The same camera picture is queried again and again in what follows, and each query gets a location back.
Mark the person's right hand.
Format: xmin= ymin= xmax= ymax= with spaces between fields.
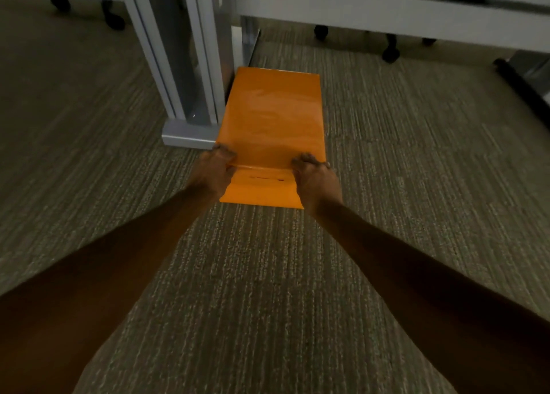
xmin=291 ymin=153 xmax=344 ymax=217

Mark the person's left hand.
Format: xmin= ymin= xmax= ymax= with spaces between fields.
xmin=186 ymin=144 xmax=237 ymax=200

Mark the orange envelope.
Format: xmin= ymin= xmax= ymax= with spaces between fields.
xmin=215 ymin=66 xmax=327 ymax=210

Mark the person's right forearm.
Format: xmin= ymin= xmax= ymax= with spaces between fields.
xmin=310 ymin=200 xmax=550 ymax=394

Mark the person's left forearm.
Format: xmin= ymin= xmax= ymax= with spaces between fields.
xmin=0 ymin=184 xmax=219 ymax=394

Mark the grey desk leg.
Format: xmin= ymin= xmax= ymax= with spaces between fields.
xmin=115 ymin=0 xmax=261 ymax=150

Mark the black chair base leg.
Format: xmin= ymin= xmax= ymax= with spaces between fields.
xmin=493 ymin=50 xmax=550 ymax=129

